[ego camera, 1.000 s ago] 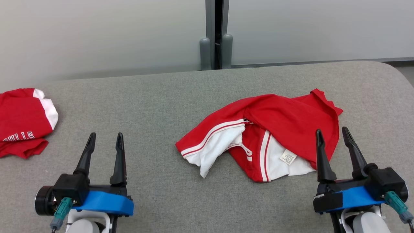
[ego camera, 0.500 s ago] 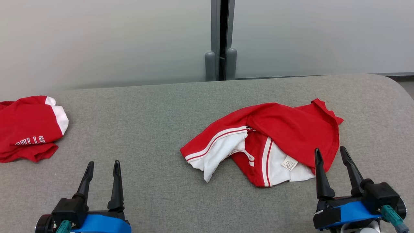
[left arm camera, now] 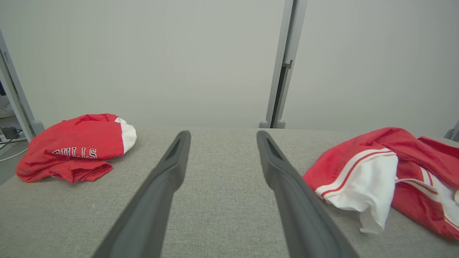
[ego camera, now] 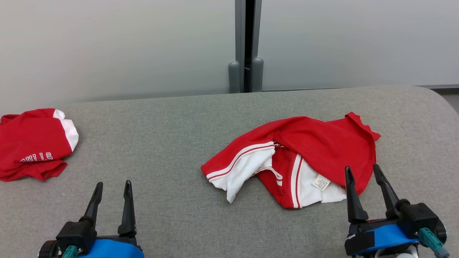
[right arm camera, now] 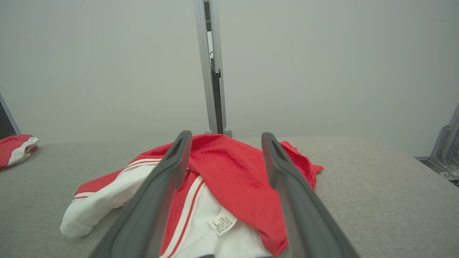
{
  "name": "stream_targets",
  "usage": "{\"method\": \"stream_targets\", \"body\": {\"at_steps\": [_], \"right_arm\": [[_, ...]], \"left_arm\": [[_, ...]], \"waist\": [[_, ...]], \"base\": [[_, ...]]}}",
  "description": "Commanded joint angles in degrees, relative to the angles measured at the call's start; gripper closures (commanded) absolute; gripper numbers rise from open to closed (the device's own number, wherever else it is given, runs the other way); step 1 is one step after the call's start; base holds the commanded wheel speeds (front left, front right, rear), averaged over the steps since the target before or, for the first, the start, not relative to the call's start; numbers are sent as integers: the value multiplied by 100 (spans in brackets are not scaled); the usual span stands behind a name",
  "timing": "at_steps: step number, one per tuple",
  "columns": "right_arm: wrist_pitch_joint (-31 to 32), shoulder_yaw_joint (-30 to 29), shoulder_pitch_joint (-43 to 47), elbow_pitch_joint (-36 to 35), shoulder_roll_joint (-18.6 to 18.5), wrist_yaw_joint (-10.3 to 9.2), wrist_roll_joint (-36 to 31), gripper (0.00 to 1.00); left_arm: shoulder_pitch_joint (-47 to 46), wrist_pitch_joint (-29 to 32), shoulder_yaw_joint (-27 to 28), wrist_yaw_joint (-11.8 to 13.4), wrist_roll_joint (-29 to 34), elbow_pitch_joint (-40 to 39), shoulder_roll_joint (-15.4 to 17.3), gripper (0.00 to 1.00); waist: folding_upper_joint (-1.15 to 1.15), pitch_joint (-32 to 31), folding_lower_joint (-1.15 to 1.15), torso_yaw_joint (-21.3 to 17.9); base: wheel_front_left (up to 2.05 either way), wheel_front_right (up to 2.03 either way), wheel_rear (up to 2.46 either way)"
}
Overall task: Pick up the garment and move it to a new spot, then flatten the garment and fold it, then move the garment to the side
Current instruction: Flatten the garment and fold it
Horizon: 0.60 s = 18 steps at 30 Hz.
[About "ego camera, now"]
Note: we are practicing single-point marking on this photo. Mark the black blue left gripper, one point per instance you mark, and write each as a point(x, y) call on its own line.
point(77, 234)

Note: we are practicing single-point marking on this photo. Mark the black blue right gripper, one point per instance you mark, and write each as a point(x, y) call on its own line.
point(391, 236)

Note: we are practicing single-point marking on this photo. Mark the red white striped shirt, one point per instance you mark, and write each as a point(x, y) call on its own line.
point(322, 147)

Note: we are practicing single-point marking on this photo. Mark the red shorts with Bulls print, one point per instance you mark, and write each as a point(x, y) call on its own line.
point(32, 139)

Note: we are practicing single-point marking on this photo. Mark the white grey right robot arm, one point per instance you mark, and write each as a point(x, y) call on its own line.
point(407, 255)

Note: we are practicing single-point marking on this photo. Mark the green left gripper connector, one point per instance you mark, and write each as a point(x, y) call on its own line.
point(70, 252)

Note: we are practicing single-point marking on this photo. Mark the green gripper connector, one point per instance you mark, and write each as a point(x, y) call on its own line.
point(70, 252)
point(430, 240)

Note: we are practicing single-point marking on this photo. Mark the green right gripper connector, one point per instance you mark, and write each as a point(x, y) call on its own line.
point(430, 240)

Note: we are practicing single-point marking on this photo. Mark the grey partition base rail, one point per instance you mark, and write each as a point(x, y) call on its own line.
point(358, 87)

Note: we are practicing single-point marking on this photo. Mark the grey cylindrical post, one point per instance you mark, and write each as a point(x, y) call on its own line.
point(234, 77)
point(257, 73)

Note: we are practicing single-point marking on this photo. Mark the grey metal partition frame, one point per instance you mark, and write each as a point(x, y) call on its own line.
point(239, 32)

